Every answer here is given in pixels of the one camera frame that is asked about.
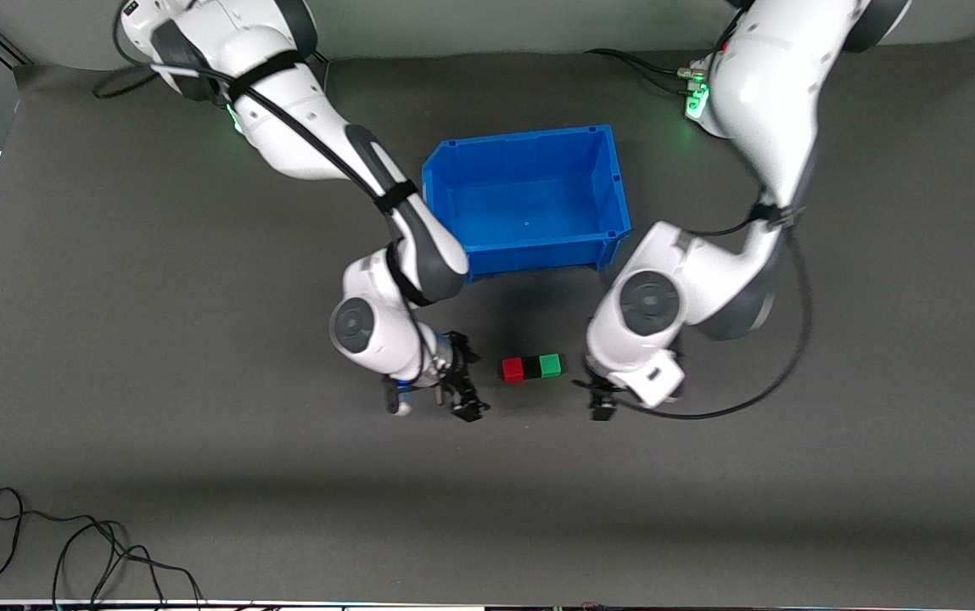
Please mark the dark grey table mat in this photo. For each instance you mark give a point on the dark grey table mat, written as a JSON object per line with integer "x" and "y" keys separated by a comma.
{"x": 487, "y": 475}

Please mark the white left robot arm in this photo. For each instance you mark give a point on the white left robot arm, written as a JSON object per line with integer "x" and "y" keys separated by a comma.
{"x": 759, "y": 110}

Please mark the black cube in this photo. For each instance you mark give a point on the black cube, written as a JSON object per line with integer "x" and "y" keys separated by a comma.
{"x": 532, "y": 367}

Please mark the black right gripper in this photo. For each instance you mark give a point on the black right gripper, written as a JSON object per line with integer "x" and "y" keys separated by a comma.
{"x": 456, "y": 382}

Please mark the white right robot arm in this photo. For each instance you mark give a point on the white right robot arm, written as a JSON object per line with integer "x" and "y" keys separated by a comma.
{"x": 300, "y": 127}

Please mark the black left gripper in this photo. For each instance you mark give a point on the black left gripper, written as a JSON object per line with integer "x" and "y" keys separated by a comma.
{"x": 602, "y": 399}

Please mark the blue plastic storage bin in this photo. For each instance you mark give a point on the blue plastic storage bin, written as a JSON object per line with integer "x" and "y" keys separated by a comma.
{"x": 538, "y": 204}

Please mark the green cube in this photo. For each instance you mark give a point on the green cube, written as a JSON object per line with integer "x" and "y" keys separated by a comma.
{"x": 551, "y": 366}

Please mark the red cube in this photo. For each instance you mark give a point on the red cube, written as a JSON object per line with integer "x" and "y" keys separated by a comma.
{"x": 512, "y": 370}

